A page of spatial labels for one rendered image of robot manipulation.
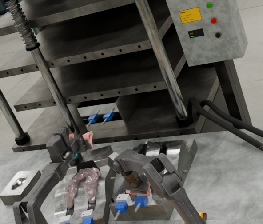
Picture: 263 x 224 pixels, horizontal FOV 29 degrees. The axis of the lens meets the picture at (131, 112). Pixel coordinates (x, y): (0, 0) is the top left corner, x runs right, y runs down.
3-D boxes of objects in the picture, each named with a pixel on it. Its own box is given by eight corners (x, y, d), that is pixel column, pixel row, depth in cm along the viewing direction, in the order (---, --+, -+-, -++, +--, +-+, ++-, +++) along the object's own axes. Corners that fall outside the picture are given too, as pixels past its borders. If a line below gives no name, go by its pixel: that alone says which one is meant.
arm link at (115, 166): (105, 171, 202) (98, 151, 194) (121, 159, 205) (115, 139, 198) (123, 186, 195) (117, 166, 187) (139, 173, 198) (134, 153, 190)
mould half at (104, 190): (107, 226, 221) (97, 208, 216) (54, 239, 227) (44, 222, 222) (117, 161, 264) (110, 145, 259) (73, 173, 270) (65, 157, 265)
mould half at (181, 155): (169, 220, 210) (158, 196, 204) (116, 221, 222) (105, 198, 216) (197, 148, 248) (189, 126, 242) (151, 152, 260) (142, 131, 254)
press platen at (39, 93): (171, 88, 271) (168, 80, 269) (16, 112, 323) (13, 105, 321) (202, 30, 328) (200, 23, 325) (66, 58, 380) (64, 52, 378)
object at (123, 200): (122, 225, 208) (117, 215, 206) (112, 225, 210) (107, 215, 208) (133, 203, 218) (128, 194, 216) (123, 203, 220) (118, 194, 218)
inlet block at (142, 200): (141, 218, 200) (138, 206, 198) (130, 217, 203) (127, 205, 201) (153, 199, 211) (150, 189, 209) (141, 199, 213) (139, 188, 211)
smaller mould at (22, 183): (26, 204, 260) (20, 194, 257) (4, 205, 267) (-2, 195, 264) (44, 179, 275) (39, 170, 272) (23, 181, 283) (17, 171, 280)
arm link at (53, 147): (47, 136, 203) (33, 154, 193) (65, 134, 199) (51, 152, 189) (59, 159, 208) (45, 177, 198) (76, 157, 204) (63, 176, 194)
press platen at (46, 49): (156, 47, 260) (153, 39, 258) (-2, 78, 312) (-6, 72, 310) (191, -6, 317) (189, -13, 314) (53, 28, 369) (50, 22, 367)
